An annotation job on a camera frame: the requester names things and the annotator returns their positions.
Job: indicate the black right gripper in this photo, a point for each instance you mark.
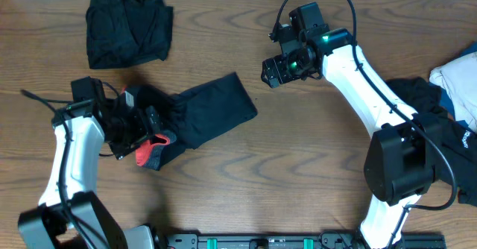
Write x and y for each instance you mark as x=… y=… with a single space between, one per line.
x=275 y=66

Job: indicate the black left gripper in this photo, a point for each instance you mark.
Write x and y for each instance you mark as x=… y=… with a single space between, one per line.
x=141 y=131

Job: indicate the black leggings with orange waistband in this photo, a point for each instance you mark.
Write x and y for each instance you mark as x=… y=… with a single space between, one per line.
x=192 y=117

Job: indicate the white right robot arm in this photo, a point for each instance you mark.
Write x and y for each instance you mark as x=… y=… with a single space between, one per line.
x=404 y=157

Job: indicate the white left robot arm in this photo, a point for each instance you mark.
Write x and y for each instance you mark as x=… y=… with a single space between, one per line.
x=69 y=213

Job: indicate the folded black shirt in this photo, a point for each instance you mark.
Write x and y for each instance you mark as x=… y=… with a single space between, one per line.
x=125 y=33

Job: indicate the blue garment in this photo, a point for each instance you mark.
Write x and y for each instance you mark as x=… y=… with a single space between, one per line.
x=449 y=103

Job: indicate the beige garment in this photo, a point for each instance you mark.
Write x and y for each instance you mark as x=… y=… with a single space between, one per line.
x=456 y=85

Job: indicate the black garment with white logo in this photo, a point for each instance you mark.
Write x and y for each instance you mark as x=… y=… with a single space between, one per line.
x=458 y=141

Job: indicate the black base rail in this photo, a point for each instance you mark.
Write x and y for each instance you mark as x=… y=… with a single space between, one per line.
x=327 y=240

